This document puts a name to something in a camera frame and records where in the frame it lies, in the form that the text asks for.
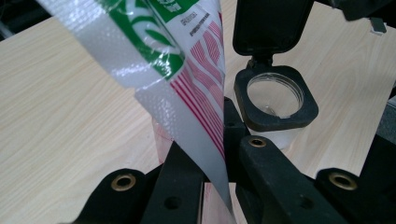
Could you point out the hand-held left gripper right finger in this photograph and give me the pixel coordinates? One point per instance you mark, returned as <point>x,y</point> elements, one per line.
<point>274,186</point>

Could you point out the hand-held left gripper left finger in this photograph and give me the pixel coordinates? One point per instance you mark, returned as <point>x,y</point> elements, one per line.
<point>177,193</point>

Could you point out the clear jar with black lid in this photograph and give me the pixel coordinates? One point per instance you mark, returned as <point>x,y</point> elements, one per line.
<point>271,115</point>

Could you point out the pink and white plastic bag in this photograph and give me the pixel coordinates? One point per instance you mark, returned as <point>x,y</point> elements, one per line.
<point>149,62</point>

